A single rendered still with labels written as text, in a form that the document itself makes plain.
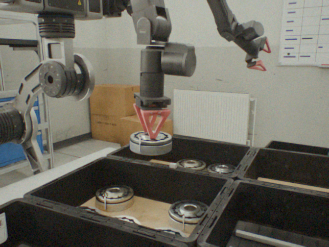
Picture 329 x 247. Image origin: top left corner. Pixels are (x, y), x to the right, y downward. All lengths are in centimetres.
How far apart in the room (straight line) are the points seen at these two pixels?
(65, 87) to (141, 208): 61
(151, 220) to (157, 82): 34
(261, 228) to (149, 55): 48
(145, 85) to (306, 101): 310
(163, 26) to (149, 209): 46
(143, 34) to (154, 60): 6
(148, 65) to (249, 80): 315
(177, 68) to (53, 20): 69
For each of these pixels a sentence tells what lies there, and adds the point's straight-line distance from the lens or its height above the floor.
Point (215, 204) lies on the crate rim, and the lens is 65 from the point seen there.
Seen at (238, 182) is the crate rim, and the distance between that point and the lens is 76.
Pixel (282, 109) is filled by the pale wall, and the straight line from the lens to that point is 375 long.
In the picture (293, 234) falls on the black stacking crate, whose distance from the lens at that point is 80.
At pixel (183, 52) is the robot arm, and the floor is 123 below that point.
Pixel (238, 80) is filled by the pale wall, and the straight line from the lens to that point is 384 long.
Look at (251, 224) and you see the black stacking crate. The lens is 80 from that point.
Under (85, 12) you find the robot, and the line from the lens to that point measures 133.
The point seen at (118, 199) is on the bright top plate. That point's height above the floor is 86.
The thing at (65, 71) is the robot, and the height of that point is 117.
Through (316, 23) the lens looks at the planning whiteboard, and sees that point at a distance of 367.
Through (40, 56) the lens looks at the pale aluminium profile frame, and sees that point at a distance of 298.
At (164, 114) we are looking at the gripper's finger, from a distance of 70.
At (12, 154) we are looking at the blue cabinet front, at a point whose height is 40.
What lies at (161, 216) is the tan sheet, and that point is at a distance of 80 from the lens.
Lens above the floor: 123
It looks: 13 degrees down
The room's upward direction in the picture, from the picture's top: straight up
